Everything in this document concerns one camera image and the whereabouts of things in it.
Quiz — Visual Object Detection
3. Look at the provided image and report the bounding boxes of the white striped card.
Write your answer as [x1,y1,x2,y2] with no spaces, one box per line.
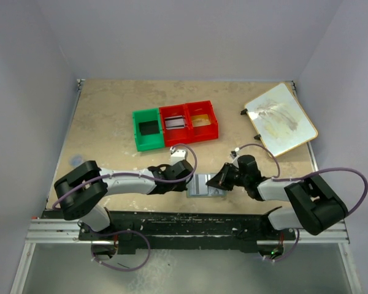
[164,116,187,130]

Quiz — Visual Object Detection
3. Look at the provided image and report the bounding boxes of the black card in green bin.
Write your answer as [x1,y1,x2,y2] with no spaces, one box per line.
[139,120,159,136]

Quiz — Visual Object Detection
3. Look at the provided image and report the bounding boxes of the whiteboard with wooden frame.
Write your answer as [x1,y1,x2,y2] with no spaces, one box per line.
[240,82,318,157]

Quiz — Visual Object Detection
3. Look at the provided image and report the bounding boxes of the middle red plastic bin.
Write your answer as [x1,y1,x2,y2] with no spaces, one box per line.
[159,104,190,147]

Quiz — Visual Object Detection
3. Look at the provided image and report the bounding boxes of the green plastic bin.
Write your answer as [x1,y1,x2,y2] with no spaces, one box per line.
[132,108,165,152]

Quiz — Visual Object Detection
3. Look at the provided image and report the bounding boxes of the right red plastic bin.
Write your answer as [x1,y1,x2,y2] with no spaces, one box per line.
[186,100,219,143]

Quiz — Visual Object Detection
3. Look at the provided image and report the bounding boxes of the orange credit card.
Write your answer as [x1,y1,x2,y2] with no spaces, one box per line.
[191,114,211,127]

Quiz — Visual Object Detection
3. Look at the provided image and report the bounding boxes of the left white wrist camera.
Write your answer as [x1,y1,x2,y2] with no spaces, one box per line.
[170,146,188,165]

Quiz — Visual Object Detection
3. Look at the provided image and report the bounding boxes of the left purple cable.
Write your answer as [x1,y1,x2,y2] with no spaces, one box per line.
[51,143,198,211]

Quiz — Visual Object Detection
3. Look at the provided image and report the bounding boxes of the green card holder wallet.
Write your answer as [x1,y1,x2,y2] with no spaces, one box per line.
[186,173,227,198]

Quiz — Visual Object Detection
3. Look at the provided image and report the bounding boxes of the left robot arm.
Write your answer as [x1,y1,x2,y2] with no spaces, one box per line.
[52,159,194,232]

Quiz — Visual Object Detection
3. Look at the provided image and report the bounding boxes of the red plastic bin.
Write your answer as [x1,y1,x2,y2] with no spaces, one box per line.
[186,100,219,143]
[159,104,190,147]

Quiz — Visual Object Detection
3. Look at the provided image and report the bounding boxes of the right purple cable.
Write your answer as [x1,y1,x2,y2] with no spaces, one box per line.
[234,143,368,215]

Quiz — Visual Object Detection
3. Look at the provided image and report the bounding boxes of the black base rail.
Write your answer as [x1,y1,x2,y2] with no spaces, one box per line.
[79,211,296,254]

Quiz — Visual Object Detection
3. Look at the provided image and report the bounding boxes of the purple cable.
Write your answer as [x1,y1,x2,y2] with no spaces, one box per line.
[51,143,198,211]
[234,143,368,215]

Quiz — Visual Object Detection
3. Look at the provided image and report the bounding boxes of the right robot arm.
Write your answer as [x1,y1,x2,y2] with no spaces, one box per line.
[206,155,348,235]

